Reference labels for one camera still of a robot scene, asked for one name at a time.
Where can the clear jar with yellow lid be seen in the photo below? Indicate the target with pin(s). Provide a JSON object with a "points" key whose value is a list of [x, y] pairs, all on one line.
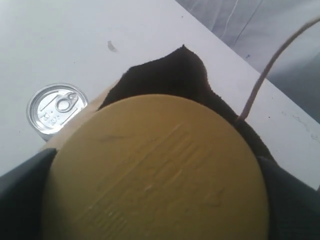
{"points": [[155, 167]]}

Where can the clear can of brown grains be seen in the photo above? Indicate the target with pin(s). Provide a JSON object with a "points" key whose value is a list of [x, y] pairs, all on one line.
{"points": [[53, 106]]}

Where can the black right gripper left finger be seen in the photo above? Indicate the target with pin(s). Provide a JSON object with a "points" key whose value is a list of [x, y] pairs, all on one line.
{"points": [[21, 193]]}

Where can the white backdrop curtain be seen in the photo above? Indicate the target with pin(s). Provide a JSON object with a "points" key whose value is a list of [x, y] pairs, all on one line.
{"points": [[255, 29]]}

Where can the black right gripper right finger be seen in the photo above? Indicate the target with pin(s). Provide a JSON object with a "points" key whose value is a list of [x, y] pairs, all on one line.
{"points": [[294, 207]]}

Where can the brown paper shopping bag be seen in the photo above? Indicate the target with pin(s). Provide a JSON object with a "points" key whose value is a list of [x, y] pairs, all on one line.
{"points": [[183, 74]]}

